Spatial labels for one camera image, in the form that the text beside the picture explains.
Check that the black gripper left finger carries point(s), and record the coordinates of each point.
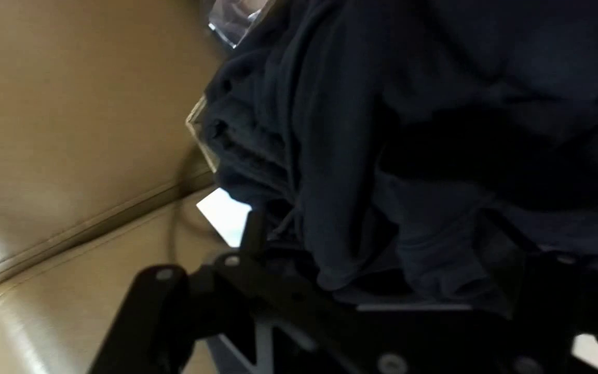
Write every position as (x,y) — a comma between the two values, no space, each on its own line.
(165,315)

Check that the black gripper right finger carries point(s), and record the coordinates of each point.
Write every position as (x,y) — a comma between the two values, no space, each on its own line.
(558,304)

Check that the black cloth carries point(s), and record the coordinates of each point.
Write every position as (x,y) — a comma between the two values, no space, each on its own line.
(376,131)

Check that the white cardboard box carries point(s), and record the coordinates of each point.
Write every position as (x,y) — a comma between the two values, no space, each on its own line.
(219,209)

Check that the tan leather sofa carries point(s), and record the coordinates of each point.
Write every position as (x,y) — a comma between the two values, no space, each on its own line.
(98,171)

